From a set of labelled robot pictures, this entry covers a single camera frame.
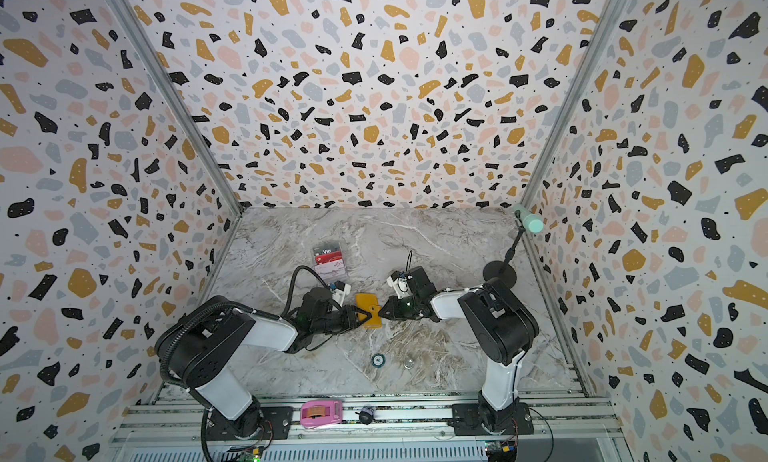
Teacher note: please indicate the green circuit board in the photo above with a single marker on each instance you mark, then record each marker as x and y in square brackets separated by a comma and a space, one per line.
[253, 454]

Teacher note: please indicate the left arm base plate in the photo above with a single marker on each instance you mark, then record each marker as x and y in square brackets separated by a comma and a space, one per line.
[270, 423]

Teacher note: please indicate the right circuit board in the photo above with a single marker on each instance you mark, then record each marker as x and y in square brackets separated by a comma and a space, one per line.
[501, 451]

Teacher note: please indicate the yellow leather card holder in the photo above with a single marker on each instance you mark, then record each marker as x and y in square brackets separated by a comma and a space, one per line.
[369, 304]

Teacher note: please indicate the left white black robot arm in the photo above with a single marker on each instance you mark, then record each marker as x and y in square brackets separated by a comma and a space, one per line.
[195, 352]

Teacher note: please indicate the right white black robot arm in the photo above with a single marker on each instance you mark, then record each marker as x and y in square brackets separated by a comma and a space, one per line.
[503, 326]

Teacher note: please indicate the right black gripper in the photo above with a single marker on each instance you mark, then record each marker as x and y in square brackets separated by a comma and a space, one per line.
[399, 306]

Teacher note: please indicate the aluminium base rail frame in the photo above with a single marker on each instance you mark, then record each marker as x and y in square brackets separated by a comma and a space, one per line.
[567, 427]

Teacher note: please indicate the black microphone stand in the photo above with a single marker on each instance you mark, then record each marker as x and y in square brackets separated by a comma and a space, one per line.
[502, 269]

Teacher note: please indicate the pink tape dispenser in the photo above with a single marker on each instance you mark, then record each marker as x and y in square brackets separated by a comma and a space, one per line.
[321, 412]

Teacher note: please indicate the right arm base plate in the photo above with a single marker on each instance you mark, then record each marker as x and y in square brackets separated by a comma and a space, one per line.
[476, 419]

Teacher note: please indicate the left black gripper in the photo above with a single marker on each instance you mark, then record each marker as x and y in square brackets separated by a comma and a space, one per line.
[354, 310]

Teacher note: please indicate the clear acrylic card box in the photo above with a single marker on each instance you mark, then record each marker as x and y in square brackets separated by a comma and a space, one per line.
[329, 262]

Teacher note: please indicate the small black knob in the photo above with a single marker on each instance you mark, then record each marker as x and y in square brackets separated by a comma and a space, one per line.
[366, 415]

